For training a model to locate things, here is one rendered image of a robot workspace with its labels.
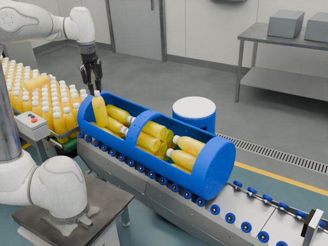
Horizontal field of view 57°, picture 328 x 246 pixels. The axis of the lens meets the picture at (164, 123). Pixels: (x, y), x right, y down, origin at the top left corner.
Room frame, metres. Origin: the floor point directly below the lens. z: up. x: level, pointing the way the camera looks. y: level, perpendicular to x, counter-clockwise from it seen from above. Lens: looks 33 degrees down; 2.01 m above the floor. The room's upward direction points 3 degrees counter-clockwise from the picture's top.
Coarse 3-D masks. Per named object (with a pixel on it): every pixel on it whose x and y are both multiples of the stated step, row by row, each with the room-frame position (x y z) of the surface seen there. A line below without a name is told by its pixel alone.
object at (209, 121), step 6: (174, 114) 1.65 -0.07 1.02; (180, 120) 1.60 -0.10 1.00; (186, 120) 1.58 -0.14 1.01; (192, 120) 1.57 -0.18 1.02; (198, 120) 1.56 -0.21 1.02; (204, 120) 1.57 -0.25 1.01; (210, 120) 1.60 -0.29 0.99; (198, 126) 1.56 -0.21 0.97; (204, 126) 1.57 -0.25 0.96; (210, 126) 1.60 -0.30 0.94; (210, 132) 1.60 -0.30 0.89
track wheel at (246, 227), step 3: (243, 222) 0.82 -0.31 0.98; (246, 222) 0.82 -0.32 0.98; (243, 225) 0.81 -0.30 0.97; (246, 225) 0.81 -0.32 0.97; (249, 225) 0.80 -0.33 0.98; (243, 228) 0.80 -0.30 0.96; (246, 228) 0.80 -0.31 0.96; (249, 228) 0.79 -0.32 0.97; (243, 231) 0.80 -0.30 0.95; (246, 231) 0.79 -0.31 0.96; (249, 231) 0.79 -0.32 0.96
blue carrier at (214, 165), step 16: (112, 96) 1.65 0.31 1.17; (80, 112) 1.49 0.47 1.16; (128, 112) 1.60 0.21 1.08; (144, 112) 1.33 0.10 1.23; (80, 128) 1.49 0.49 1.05; (96, 128) 1.37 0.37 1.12; (128, 128) 1.55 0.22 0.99; (176, 128) 1.35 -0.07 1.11; (192, 128) 1.25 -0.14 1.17; (112, 144) 1.29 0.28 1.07; (128, 144) 1.21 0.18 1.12; (208, 144) 1.03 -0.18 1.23; (224, 144) 1.03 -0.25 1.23; (144, 160) 1.13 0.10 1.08; (160, 160) 1.07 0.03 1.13; (208, 160) 0.96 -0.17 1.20; (224, 160) 1.03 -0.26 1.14; (176, 176) 1.00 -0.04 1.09; (192, 176) 0.95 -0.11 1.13; (208, 176) 0.94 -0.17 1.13; (224, 176) 1.04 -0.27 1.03; (192, 192) 0.97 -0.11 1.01; (208, 192) 0.94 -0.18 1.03
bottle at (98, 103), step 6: (96, 96) 1.46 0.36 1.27; (96, 102) 1.44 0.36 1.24; (102, 102) 1.46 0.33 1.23; (96, 108) 1.44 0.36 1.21; (102, 108) 1.45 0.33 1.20; (96, 114) 1.44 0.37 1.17; (102, 114) 1.44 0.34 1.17; (96, 120) 1.45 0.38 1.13; (102, 120) 1.44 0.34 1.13; (108, 120) 1.47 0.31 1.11; (102, 126) 1.43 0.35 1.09
